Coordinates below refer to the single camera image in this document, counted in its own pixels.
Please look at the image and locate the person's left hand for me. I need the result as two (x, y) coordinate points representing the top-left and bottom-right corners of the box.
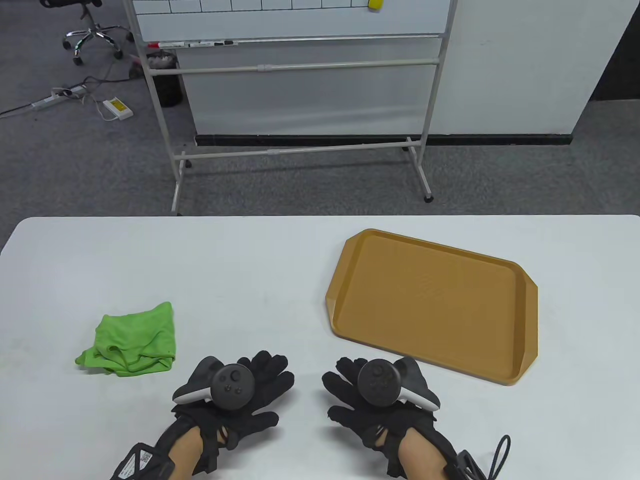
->
(171, 350), (296, 476)

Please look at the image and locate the person's right hand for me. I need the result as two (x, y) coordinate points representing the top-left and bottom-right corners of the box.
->
(321, 356), (438, 475)

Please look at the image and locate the brown plastic food tray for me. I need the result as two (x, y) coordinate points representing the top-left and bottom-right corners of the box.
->
(325, 228), (539, 387)

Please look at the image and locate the green square towel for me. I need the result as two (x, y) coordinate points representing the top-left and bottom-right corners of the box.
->
(75, 301), (176, 377)

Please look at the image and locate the person's right forearm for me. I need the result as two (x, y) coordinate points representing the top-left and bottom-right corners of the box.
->
(400, 431), (451, 480)

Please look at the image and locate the black white right hand controller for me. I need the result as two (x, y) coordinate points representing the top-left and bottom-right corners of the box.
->
(357, 356), (441, 412)

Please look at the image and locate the black white hand controller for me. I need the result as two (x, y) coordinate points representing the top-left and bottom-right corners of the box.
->
(172, 356), (257, 413)
(357, 356), (441, 412)

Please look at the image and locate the black white left hand controller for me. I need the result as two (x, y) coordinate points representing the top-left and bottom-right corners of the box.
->
(172, 356), (257, 413)

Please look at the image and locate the black trash bin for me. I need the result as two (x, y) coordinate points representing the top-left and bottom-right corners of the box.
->
(147, 50), (184, 108)

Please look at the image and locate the white adapter yellow label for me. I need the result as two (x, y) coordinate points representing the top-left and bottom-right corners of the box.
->
(102, 97), (135, 121)

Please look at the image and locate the white power strip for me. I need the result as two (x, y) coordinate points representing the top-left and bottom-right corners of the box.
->
(31, 85), (87, 110)

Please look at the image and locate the white rolling whiteboard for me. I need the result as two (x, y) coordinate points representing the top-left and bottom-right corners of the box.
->
(122, 0), (458, 216)

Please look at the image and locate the black office chair chrome base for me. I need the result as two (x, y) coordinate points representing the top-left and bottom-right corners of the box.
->
(39, 0), (136, 66)

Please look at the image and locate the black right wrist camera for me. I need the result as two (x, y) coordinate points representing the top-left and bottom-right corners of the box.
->
(446, 450), (488, 480)

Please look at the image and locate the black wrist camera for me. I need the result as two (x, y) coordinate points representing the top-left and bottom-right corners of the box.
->
(111, 442), (176, 480)
(446, 450), (488, 480)

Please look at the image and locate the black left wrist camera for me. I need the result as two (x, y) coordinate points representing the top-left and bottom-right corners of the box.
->
(111, 442), (176, 480)

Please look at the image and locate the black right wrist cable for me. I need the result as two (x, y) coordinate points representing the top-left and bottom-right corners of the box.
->
(487, 435), (512, 480)

